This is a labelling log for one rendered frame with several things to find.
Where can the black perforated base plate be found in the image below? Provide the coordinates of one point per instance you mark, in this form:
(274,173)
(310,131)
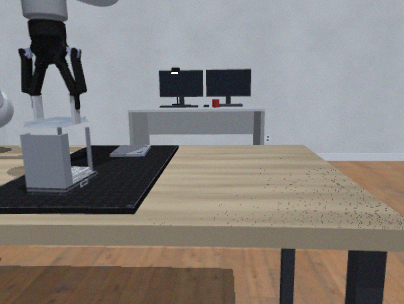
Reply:
(122,186)

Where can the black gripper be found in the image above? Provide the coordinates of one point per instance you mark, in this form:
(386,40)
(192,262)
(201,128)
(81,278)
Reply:
(48,44)

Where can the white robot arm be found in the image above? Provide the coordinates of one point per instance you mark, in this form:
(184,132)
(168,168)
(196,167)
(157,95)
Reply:
(42,9)

